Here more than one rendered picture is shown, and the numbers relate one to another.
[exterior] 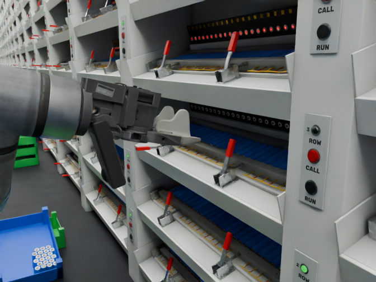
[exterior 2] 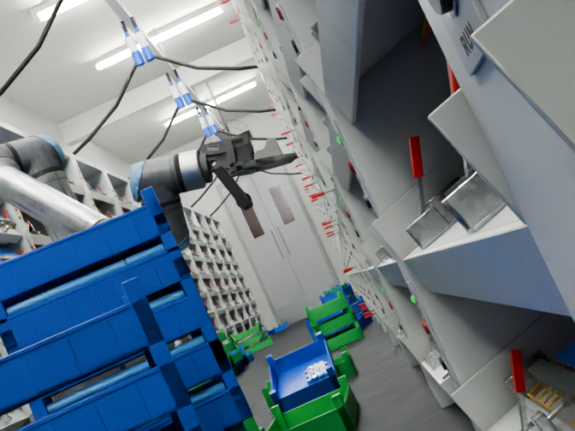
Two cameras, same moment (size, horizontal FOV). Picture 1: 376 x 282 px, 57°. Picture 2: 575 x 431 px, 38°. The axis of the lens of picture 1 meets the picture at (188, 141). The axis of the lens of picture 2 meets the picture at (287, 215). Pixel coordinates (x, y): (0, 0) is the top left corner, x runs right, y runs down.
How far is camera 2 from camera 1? 1.44 m
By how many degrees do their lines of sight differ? 36
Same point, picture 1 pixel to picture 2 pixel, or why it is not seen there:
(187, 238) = not seen: hidden behind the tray
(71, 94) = (191, 157)
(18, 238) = (299, 372)
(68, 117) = (192, 170)
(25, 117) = (170, 179)
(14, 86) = (161, 164)
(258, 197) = not seen: hidden behind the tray
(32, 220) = (311, 352)
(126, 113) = (228, 155)
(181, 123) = (271, 148)
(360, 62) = (281, 63)
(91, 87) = (204, 149)
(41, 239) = not seen: hidden behind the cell
